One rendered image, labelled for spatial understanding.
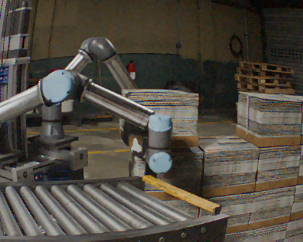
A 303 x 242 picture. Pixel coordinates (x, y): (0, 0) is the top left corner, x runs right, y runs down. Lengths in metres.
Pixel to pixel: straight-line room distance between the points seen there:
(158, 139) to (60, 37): 7.14
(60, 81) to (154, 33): 7.93
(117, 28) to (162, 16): 1.14
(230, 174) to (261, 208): 0.30
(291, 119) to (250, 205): 0.48
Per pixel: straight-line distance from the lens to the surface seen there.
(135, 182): 1.57
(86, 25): 8.75
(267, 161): 2.08
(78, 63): 2.38
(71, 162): 2.13
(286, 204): 2.22
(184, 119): 1.90
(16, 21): 2.08
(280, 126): 2.07
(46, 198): 1.32
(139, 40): 9.23
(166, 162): 1.51
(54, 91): 1.52
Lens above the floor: 1.22
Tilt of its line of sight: 8 degrees down
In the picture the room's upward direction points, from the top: 1 degrees clockwise
